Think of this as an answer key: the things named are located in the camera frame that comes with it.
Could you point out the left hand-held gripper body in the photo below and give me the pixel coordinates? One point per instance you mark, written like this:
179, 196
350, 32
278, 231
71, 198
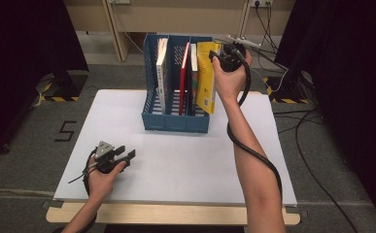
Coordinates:
106, 161

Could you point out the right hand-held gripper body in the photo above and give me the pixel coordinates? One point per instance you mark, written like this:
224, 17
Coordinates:
231, 59

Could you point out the yellow book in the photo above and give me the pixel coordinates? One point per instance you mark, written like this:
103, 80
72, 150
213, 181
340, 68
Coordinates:
205, 81

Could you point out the teal book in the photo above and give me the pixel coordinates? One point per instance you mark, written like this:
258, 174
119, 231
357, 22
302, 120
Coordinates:
193, 84

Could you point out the red book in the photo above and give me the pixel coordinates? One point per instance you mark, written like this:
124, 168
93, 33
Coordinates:
183, 84

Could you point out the blue file rack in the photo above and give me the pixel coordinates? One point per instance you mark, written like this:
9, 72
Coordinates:
172, 123

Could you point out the white picture book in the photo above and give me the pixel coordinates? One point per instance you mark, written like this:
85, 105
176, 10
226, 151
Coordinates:
161, 77

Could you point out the person's left hand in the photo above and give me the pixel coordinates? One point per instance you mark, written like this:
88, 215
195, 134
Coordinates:
103, 184

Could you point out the person's right hand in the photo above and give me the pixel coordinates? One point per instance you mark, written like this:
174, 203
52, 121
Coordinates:
232, 84

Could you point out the white table board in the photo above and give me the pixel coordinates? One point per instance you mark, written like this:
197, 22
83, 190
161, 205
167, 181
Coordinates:
176, 161

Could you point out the stand base with hazard tape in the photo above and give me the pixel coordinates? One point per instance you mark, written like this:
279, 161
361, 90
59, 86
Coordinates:
286, 93
67, 87

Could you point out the beige wooden desk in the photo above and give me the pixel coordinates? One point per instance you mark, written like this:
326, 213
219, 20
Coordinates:
143, 16

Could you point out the black curtain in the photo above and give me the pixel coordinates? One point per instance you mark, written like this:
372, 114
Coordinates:
354, 81
20, 64

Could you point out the wall power socket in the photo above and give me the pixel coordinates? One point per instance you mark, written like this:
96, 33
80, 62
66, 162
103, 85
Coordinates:
261, 2

